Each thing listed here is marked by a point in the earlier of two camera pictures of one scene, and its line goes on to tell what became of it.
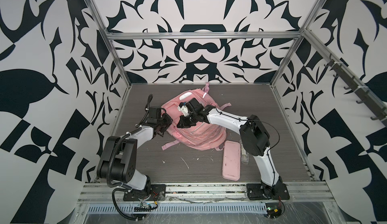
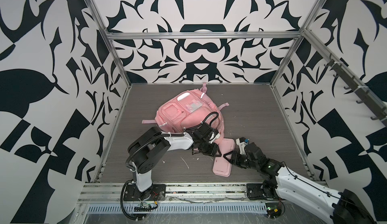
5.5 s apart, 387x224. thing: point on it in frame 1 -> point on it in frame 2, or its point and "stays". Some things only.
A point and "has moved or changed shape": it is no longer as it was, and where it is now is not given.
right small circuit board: x=273 y=212 stays
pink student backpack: x=206 y=136 has moved or changed shape
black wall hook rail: x=372 y=105 stays
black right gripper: x=183 y=124 -> x=234 y=154
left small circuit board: x=144 y=207 stays
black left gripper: x=169 y=120 -> x=214 y=151
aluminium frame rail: x=300 y=193 stays
